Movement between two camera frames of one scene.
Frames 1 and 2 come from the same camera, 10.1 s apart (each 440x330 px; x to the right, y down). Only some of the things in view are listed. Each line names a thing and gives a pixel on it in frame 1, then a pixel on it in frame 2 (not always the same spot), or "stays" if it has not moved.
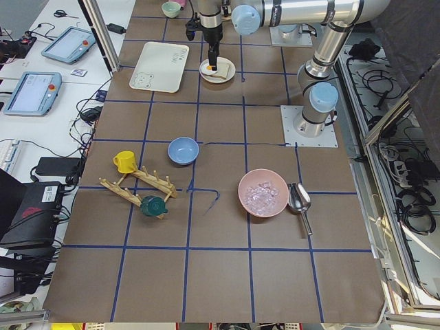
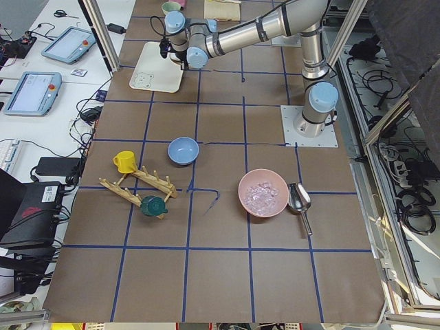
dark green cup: (153, 205) stays
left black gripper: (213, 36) -> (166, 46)
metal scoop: (300, 199) stays
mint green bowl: (171, 9) stays
